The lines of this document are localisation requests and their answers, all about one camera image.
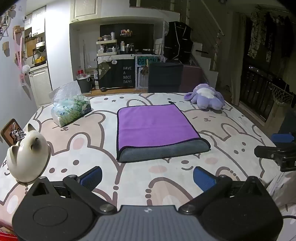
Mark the hanging patterned clothes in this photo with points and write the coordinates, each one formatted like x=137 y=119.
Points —
x=259 y=34

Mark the purple and grey towel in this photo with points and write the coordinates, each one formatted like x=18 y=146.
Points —
x=152 y=126

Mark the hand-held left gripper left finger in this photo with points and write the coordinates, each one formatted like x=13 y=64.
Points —
x=92 y=178

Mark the purple plush toy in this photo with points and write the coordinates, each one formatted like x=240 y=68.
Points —
x=207 y=98

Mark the dark purple cabinet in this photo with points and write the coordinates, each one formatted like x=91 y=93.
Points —
x=194 y=77

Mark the white storage rack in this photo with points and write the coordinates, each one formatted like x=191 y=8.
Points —
x=106 y=48

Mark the green sign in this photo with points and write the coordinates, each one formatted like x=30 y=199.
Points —
x=146 y=60

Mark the dark trash bin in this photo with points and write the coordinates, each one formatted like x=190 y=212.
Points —
x=84 y=85

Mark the white net basket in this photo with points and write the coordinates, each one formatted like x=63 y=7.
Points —
x=281 y=95

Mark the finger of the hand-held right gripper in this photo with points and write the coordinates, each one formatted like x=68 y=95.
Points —
x=284 y=138
x=267 y=152

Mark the white ceramic cat ornament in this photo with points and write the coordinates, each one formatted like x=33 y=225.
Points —
x=26 y=157

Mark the rabbit print tablecloth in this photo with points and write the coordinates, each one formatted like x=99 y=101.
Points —
x=92 y=143

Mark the black printed curtain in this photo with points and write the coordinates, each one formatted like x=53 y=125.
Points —
x=118 y=74

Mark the small wooden framed picture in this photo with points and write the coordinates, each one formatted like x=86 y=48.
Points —
x=7 y=133

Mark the black vest with white trim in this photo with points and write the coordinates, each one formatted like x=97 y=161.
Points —
x=178 y=41

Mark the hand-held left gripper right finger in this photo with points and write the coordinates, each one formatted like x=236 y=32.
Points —
x=203 y=180

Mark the soft tissue pack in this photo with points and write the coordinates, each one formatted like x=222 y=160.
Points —
x=69 y=110

